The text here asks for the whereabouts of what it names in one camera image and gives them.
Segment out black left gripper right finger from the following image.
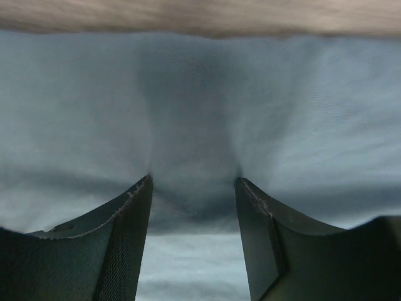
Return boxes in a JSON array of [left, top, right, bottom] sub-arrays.
[[235, 178, 400, 301]]

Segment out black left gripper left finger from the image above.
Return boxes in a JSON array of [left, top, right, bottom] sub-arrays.
[[1, 176, 153, 301]]

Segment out grey blue t shirt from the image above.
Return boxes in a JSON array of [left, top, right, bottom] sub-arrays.
[[1, 31, 400, 300]]

